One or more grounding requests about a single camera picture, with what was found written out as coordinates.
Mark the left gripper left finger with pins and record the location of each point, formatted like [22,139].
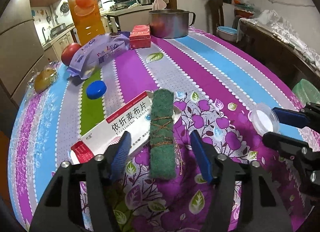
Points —
[59,208]

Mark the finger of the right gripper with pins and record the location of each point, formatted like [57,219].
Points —
[291,117]
[284,145]

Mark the clear plastic lid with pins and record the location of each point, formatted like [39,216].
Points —
[264,119]

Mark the green scouring pad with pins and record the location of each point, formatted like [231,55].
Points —
[162,148]

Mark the green lined trash bin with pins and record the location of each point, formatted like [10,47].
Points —
[306,92]

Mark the dark wooden table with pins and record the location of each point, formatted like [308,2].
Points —
[284,61]

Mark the floral purple blue tablecloth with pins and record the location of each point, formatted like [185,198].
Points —
[215,85]

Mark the white plastic sheet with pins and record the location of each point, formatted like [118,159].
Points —
[283,30]

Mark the blue plastic basin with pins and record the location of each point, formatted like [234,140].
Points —
[227,33]

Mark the red white medicine box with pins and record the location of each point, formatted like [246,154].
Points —
[134,117]

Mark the blue bottle cap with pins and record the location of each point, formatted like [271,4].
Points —
[96,90]

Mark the wrapped brown bun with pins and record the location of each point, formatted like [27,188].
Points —
[42,80]

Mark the wooden chair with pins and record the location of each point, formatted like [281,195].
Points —
[216,9]

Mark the red apple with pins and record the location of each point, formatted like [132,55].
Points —
[69,52]

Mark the grey refrigerator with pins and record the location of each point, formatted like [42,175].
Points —
[20,48]

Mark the red small box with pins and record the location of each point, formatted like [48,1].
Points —
[140,37]

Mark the orange juice bottle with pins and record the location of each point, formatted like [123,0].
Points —
[86,18]

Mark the steel pot with handle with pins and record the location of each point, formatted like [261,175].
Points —
[171,23]

